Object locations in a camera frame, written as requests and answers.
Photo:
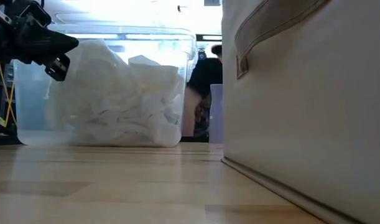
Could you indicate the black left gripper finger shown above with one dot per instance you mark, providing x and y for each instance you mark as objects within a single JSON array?
[
  {"x": 46, "y": 53},
  {"x": 53, "y": 40}
]

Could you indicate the cream white garment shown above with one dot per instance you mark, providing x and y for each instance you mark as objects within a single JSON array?
[{"x": 93, "y": 99}]

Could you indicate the white shirt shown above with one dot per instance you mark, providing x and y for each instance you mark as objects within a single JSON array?
[{"x": 158, "y": 102}]

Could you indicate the large clear plastic bin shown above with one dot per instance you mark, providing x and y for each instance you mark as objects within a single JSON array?
[{"x": 34, "y": 102}]

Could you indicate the person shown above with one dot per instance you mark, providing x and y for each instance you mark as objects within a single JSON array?
[{"x": 203, "y": 77}]

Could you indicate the ceiling light bar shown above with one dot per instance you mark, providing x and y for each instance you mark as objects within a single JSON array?
[{"x": 210, "y": 37}]

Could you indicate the beige fabric storage box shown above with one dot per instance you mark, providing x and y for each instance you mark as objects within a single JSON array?
[{"x": 301, "y": 109}]

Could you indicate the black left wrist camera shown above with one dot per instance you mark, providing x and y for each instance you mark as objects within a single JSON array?
[{"x": 35, "y": 12}]

